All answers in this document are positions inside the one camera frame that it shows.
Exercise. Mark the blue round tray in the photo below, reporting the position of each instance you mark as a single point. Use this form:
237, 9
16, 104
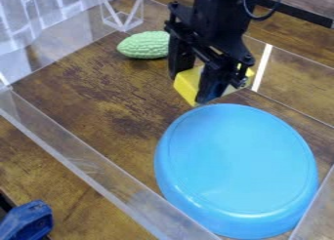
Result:
236, 169

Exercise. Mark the blue clamp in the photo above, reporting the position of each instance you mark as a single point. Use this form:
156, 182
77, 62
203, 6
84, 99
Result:
26, 222

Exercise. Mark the yellow brick with label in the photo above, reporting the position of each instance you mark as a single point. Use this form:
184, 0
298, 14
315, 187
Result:
187, 80

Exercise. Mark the clear acrylic enclosure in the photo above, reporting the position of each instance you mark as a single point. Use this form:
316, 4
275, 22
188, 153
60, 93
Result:
81, 122

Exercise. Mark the green knobbly toy vegetable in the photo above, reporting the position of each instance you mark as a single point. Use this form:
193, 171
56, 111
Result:
145, 45

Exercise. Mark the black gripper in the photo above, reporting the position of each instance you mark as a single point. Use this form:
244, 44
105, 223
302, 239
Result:
207, 31

